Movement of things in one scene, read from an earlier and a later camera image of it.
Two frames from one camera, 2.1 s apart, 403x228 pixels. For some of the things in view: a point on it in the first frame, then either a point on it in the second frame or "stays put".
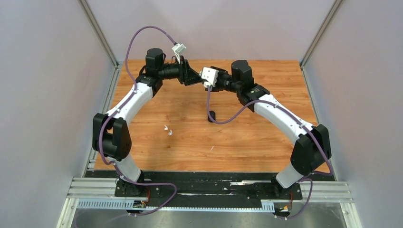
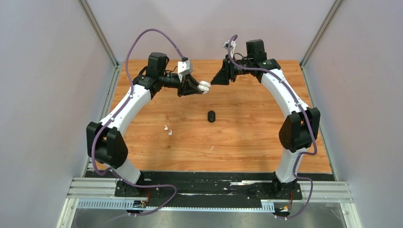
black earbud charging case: [212, 113] stays put
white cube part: [210, 75] → [233, 44]
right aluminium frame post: [332, 12] stays put
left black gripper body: [181, 77] → [181, 86]
